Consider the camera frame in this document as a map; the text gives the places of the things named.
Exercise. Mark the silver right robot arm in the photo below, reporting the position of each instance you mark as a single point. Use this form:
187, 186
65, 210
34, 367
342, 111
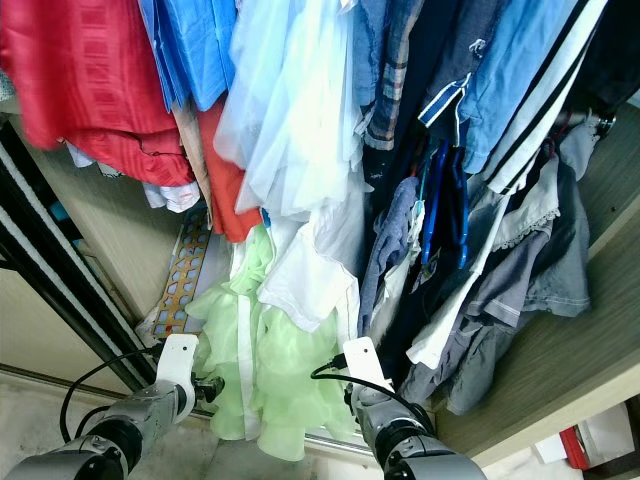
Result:
380, 410

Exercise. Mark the pale green ruffled garment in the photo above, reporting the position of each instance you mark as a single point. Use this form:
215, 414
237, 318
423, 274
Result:
280, 380

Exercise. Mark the colourful dotted strip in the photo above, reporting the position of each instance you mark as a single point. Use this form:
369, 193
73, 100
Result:
185, 270

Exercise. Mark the white t-shirt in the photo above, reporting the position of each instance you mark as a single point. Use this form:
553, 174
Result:
305, 275

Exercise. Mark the grey-blue garment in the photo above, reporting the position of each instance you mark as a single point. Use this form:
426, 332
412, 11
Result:
390, 235

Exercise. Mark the grey shorts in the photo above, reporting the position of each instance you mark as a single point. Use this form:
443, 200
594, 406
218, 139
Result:
510, 300

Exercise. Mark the blue clothes hanger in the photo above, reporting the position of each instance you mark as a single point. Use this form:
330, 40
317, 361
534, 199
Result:
461, 230
428, 225

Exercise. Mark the orange-red garment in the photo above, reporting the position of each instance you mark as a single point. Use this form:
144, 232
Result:
225, 180

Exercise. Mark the wooden wardrobe shelf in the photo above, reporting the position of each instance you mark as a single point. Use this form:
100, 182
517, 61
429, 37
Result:
560, 370

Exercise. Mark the small red box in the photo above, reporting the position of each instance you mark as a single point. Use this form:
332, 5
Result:
572, 450

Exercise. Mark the pale blue sheer garment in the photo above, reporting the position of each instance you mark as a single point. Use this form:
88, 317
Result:
290, 120

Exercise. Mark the dark plaid shirt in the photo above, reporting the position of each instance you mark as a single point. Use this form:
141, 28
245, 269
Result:
390, 90

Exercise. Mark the blue satin garment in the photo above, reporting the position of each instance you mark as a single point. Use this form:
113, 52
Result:
200, 50

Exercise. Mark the red hanging garment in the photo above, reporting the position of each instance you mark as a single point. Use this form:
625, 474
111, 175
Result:
90, 70

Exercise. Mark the white black striped garment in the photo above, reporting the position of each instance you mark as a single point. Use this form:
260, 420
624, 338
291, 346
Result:
550, 110

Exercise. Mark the blue denim shirt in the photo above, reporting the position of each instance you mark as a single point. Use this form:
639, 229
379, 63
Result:
520, 70

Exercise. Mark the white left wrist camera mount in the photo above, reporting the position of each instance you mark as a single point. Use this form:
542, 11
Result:
178, 358

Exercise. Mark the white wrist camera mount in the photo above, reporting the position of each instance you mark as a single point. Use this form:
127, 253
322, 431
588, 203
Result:
365, 360
178, 358

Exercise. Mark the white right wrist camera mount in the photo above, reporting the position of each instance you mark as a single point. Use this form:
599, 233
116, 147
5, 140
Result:
365, 360

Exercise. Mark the black sliding door frame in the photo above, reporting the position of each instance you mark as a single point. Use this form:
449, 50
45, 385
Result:
75, 300

